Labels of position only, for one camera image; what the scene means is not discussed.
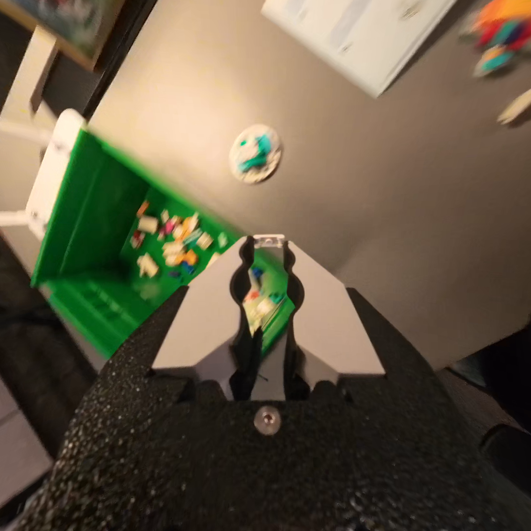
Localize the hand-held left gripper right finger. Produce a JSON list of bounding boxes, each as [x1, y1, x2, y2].
[[283, 239, 386, 402]]

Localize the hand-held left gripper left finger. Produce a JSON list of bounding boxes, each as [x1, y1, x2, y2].
[[152, 236, 264, 402]]

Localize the pile of lego pieces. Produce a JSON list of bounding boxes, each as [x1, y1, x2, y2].
[[129, 200, 287, 332]]

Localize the green plastic bin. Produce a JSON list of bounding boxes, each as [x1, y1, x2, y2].
[[31, 128, 296, 360]]

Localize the small beige lego piece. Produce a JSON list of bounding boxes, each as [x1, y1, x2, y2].
[[496, 89, 531, 125]]

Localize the open lego instruction booklet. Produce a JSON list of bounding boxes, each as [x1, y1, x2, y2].
[[261, 0, 458, 99]]

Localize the yellow lego set box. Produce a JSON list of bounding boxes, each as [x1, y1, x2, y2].
[[0, 0, 126, 72]]

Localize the colourful lego build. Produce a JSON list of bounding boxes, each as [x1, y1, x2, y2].
[[458, 0, 531, 78]]

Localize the round white disc teal pieces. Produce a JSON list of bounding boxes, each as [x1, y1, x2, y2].
[[228, 123, 283, 184]]

